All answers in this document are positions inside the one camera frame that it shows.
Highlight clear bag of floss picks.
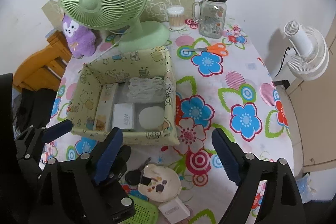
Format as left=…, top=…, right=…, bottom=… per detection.
left=125, top=77, right=165, bottom=103

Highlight white Mingyi charger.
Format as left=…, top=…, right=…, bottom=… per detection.
left=158, top=197, right=191, bottom=224

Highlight white 45W charger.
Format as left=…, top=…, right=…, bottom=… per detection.
left=112, top=103, right=135, bottom=131

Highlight orange scissors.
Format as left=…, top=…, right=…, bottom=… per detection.
left=184, top=43, right=228, bottom=57

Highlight floral tablecloth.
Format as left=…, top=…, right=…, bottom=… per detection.
left=40, top=18, right=293, bottom=223

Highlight green panda speaker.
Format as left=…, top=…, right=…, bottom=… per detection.
left=123, top=195, right=159, bottom=224

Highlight glass mason jar mug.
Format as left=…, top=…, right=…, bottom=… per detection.
left=191, top=0, right=227, bottom=39

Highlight white power strip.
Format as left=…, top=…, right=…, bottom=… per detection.
left=93, top=83, right=118, bottom=132

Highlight white oval pebble case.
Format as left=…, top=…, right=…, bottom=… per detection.
left=138, top=106, right=165, bottom=131

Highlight white standing fan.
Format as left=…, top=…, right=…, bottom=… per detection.
left=280, top=20, right=329, bottom=81

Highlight purple plush toy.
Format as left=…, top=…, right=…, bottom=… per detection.
left=62, top=14, right=96, bottom=59

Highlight wooden chair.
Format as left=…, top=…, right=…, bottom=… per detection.
left=13, top=31, right=72, bottom=92

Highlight cotton swab container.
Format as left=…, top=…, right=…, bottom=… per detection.
left=166, top=6, right=185, bottom=31

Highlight black key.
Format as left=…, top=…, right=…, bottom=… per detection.
left=125, top=157, right=151, bottom=186

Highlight round cream compact case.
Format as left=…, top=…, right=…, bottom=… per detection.
left=137, top=164, right=182, bottom=203

